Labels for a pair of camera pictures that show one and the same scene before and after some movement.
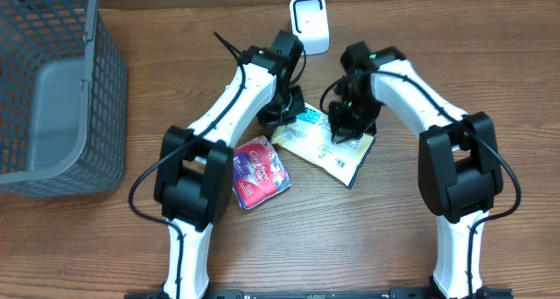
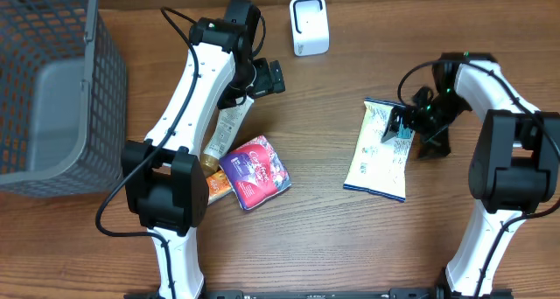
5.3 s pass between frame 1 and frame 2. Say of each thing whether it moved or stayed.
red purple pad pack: stayed
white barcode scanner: stayed
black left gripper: moved
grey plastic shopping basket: stayed
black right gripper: moved
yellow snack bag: moved
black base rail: stayed
